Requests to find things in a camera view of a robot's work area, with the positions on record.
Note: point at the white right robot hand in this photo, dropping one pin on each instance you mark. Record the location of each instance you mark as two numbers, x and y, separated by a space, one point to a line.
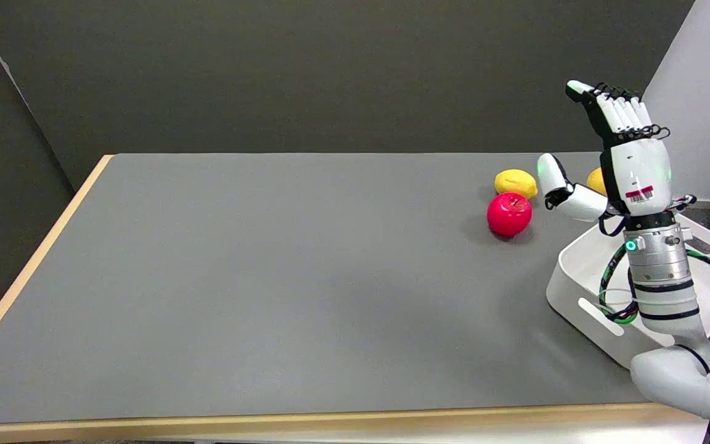
638 169

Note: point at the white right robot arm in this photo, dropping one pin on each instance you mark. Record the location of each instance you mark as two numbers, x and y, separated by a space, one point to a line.
669 290

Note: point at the red apple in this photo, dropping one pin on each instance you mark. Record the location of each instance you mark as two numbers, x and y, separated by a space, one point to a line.
508 214

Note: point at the orange fruit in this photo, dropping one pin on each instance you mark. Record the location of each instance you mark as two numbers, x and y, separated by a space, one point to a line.
597 180

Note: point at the white plastic tray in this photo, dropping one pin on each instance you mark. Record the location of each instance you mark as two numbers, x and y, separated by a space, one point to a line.
583 271

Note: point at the yellow lemon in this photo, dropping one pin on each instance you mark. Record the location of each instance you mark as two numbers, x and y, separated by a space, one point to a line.
515 183

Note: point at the white wall panel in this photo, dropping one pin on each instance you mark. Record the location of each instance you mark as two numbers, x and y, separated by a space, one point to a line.
706 98

